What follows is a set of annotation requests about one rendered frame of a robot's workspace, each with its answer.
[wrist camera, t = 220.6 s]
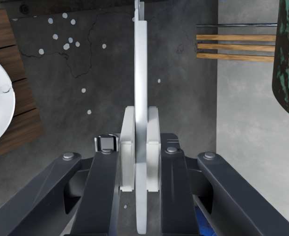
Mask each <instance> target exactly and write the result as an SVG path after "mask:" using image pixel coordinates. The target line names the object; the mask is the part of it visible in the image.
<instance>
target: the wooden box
mask: <svg viewBox="0 0 289 236"><path fill-rule="evenodd" d="M15 44H16V40H15V37H14V34H13V31H12V27H11V24H10V21H9V18H8V15H7V12H6V9H5V8H4V9H1V8H0V65H1V66H2V67H3V68H4V70H5V71H6V73H7V74H8V76H9V78H10V80H11V82H12V83H11V84H12V88H13V91H14V94H15V108H14V114H13V117H12V120H11V122H10V124H9V126H8V128H7V129H6V131H5V132H4V133H3V135H2V136H1V137H0V155H2V154H4V153H6V152H8V151H10V150H13V149H15V148H17V147H19V146H21V145H24V144H26V143H28V142H30V141H32V140H35V139H37V138H39V137H41V136H43V135H45V132H44V129H43V125H42V122H41V119H40V116H39V113H38V110H37V108H36V103H35V100H34V97H33V94H32V91H31V87H30V84H29V81H28V79H27V78H26V77H27V75H26V72H25V69H24V65H23V62H22V59H21V56H20V53H19V50H18V46H17V45H15Z"/></svg>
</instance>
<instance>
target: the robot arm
mask: <svg viewBox="0 0 289 236"><path fill-rule="evenodd" d="M134 178H135V108H134V106H127V108H126V109H125V115H124V119H123V126H122V131H121V133H105V134H100V135H98V136H96V137H95V154H94V157H91V158H87V159H82V156H81V154H79V153H75V152H66V153H64V154H61V155H59V156H58V157H57V158H56V159H54V160H53V161H52V162H51V163H50V164H49V165H47V166H46V167H45V168H44V169H43V170H42V171H41V172H39V173H38V174H37V175H36V176H35V177H34V178H33V179H31V180H30V181H29V182H28V183H27V184H26V185H25V186H23V187H22V188H21V189H20V190H19V191H18V192H17V193H16V194H15V195H14V196H12V197H11V198H10V199H9V200H8V201H7V202H5V203H4V204H3V205H2V206H1V207H0V236H60V235H61V233H62V232H63V230H64V229H65V228H66V226H67V224H68V223H69V222H70V220H71V219H72V217H73V216H74V215H75V213H76V215H75V218H74V221H73V225H72V228H71V232H70V234H65V235H64V236H116V234H117V223H118V213H119V202H120V190H122V191H123V192H131V191H132V190H133V189H134ZM146 189H147V190H148V191H149V192H158V190H159V219H160V236H204V235H201V234H200V229H199V224H198V219H197V215H196V210H195V204H194V199H193V195H195V201H196V203H197V204H198V206H199V208H200V209H201V211H202V212H203V214H204V216H205V217H206V219H207V220H208V222H209V224H210V225H211V227H212V228H213V230H214V232H215V233H216V235H217V236H289V221H288V220H286V219H285V218H284V217H283V216H282V215H281V214H280V213H279V212H278V211H277V210H276V209H275V208H274V207H273V206H272V205H271V204H270V203H269V202H268V201H267V200H266V199H265V198H264V197H263V196H262V195H261V194H260V193H259V192H258V191H257V190H256V189H255V188H254V187H252V186H251V185H250V184H249V183H248V182H247V181H246V180H245V179H244V178H243V177H242V176H241V175H240V174H239V173H238V172H237V171H236V170H235V169H234V168H233V167H232V166H231V165H230V164H229V163H228V162H227V161H226V160H225V159H224V158H223V157H222V156H221V155H219V154H216V153H214V152H203V153H200V154H198V156H197V159H195V158H190V157H187V156H185V155H184V151H183V150H182V149H181V148H180V144H179V139H178V136H177V135H176V134H174V133H160V131H159V115H158V108H156V106H149V108H148V112H147V142H146Z"/></svg>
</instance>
